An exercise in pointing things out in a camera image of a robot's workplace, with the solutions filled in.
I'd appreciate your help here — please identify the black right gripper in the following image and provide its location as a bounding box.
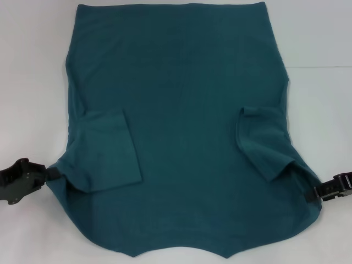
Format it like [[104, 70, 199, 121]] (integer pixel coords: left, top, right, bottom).
[[313, 170, 352, 204]]

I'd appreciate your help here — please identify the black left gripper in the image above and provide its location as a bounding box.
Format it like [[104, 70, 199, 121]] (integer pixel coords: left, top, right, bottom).
[[0, 157, 63, 206]]

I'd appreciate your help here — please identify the blue shirt with FREE print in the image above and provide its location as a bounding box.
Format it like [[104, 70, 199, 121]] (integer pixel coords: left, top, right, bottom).
[[46, 2, 323, 260]]

